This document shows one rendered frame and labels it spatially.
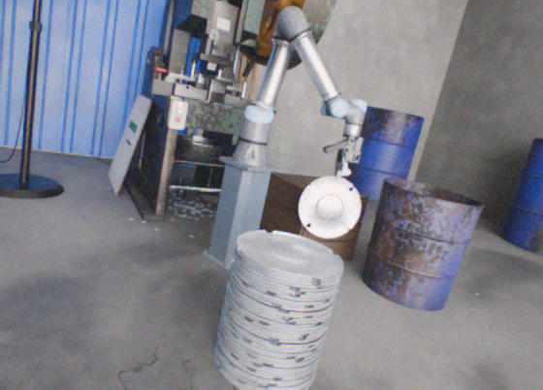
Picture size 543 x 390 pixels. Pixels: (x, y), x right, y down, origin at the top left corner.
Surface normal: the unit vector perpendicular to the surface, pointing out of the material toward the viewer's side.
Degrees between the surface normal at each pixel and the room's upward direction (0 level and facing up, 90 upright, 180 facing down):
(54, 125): 90
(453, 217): 92
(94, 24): 90
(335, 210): 87
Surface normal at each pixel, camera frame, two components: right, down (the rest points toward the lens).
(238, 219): 0.01, 0.22
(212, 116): 0.45, 0.28
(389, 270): -0.74, 0.03
